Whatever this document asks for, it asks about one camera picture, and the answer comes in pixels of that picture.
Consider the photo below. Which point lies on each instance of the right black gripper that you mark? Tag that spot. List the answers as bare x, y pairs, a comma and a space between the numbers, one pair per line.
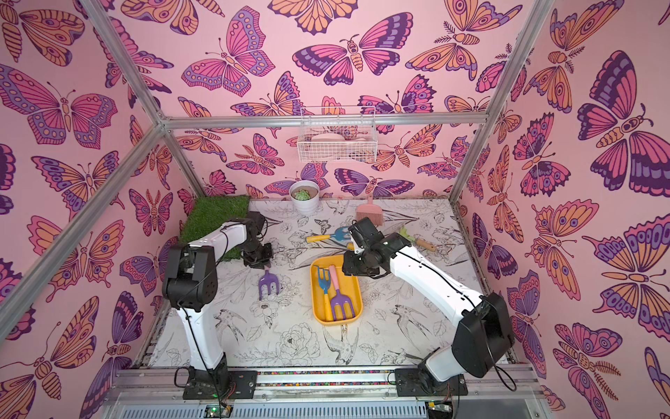
357, 262

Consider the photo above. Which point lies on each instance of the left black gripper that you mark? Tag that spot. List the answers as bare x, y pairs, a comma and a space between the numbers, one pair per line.
263, 264

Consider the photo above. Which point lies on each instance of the purple rake pink handle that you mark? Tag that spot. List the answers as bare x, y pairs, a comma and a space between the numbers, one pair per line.
268, 285
342, 307

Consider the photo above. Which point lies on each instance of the yellow plastic storage tray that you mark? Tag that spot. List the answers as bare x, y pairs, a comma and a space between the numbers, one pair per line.
349, 285

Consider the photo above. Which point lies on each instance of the blue fork yellow handle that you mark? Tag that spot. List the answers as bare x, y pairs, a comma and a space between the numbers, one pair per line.
342, 234

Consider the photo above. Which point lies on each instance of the blue rake yellow handle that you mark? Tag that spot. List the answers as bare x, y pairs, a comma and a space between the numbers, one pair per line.
324, 279

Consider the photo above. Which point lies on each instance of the green hoe wooden handle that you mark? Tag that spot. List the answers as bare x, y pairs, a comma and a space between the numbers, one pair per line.
417, 241

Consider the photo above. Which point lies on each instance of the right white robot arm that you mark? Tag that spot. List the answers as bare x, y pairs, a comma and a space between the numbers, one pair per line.
483, 331

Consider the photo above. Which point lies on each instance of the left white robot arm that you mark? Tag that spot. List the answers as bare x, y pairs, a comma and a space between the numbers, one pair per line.
191, 281

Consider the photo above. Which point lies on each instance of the pink hand brush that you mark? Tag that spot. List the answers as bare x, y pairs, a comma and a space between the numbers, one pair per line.
371, 211

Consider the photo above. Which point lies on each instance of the green artificial grass mat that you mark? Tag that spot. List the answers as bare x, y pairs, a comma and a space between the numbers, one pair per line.
208, 215

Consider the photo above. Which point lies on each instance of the white pot with succulent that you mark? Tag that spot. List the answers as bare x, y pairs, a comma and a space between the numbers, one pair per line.
305, 197

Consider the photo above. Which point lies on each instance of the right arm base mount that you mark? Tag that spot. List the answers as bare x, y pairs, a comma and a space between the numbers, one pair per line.
419, 383

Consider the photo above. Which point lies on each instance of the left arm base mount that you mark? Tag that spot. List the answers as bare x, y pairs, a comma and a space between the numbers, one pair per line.
226, 385

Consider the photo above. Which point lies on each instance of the white wire wall basket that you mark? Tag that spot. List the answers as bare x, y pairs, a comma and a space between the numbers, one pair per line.
341, 134

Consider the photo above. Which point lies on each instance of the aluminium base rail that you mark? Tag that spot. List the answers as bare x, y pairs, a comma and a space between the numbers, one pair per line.
351, 392

